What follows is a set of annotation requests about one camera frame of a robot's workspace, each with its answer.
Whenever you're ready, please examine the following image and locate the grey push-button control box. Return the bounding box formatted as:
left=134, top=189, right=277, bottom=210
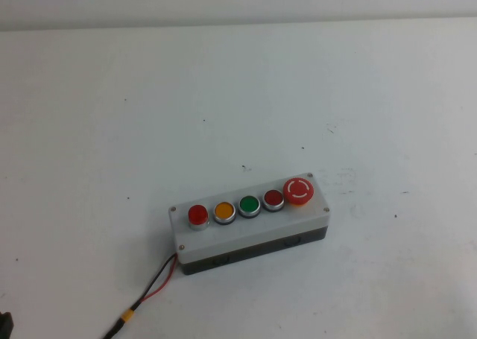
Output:
left=168, top=172, right=331, bottom=276

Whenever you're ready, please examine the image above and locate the dark red round push button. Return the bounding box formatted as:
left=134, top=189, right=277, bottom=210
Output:
left=262, top=188, right=286, bottom=212

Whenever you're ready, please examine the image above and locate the thin black wire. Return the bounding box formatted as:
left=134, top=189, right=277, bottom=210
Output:
left=134, top=254, right=179, bottom=310

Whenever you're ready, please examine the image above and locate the red dome light button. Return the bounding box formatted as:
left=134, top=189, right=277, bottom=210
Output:
left=187, top=203, right=211, bottom=231

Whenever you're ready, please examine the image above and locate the thin red wire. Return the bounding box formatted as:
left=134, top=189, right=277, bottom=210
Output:
left=138, top=257, right=177, bottom=305

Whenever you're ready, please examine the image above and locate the black sheathed power cable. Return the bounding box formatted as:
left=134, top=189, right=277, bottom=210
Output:
left=100, top=317, right=127, bottom=339

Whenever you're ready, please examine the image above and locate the red mushroom emergency stop button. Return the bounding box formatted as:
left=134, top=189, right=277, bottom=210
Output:
left=282, top=176, right=314, bottom=208

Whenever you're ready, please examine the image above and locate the green round push button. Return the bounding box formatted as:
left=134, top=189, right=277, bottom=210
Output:
left=238, top=194, right=262, bottom=219

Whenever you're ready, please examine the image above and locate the yellow round push button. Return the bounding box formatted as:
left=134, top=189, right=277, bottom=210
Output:
left=212, top=200, right=237, bottom=226

